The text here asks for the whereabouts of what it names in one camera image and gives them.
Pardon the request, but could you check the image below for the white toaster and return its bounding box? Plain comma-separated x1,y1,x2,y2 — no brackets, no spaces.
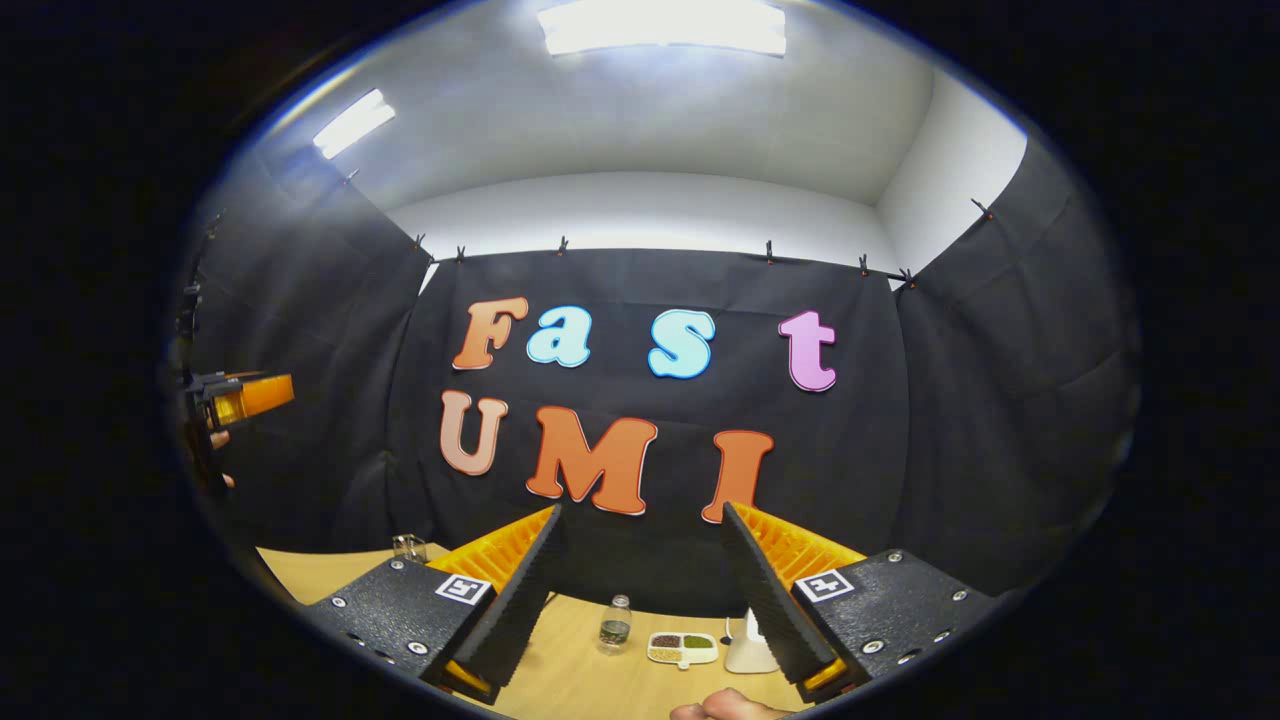
724,607,782,675

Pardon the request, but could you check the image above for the row of black cloth clips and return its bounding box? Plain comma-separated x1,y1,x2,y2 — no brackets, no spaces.
345,170,996,291

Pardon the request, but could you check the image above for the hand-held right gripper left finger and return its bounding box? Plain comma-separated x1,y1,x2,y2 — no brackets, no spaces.
303,503,566,705

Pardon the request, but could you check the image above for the large rectangular ceiling light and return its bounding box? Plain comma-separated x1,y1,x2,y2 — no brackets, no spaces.
536,0,789,59

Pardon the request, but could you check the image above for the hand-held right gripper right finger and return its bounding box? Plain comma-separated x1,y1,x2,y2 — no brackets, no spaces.
720,499,1003,717

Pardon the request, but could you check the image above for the clear plastic water bottle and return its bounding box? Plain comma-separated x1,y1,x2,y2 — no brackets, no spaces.
597,593,634,657

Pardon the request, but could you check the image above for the white divided bean dish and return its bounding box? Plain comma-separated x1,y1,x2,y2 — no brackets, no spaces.
646,631,720,670

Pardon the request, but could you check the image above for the small rectangular ceiling light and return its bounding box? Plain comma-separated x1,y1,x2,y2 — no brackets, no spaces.
312,87,397,160

